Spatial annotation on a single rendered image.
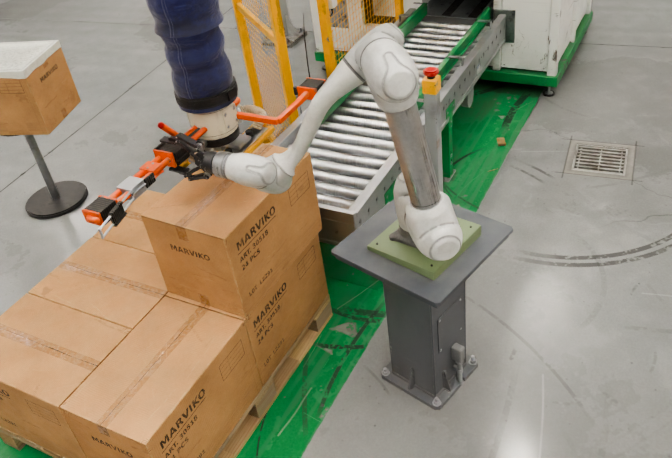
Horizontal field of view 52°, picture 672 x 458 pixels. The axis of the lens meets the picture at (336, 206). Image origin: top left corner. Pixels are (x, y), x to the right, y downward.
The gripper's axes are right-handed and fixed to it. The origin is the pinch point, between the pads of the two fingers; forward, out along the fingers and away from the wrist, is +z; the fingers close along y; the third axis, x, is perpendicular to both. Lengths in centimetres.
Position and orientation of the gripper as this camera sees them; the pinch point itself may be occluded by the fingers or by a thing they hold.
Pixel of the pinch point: (170, 154)
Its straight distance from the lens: 247.5
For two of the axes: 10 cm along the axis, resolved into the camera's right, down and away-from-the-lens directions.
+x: 4.5, -5.7, 6.9
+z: -8.8, -1.8, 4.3
